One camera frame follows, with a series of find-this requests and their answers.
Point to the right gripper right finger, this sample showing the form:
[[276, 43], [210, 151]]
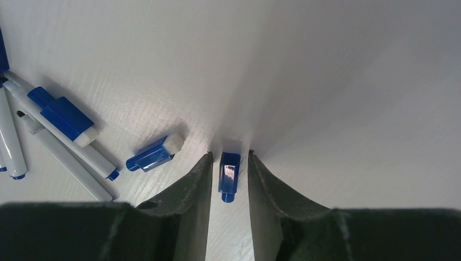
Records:
[[286, 225]]

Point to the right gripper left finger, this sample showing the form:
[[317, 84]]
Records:
[[172, 225]]

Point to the white marker pen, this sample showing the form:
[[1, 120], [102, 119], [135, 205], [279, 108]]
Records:
[[65, 158], [3, 167], [10, 145], [88, 154]]

